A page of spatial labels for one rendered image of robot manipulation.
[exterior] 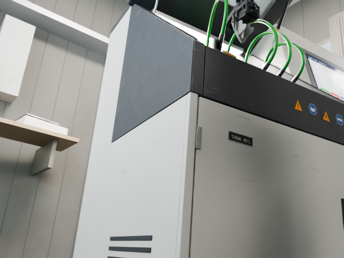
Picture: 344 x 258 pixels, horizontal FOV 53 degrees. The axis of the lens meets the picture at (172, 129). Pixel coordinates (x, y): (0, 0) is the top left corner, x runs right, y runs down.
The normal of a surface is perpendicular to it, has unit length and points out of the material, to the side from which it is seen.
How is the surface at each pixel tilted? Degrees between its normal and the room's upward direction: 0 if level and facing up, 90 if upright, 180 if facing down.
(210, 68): 90
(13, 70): 90
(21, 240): 90
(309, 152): 90
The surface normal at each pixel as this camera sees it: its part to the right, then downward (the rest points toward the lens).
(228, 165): 0.50, -0.26
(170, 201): -0.86, -0.24
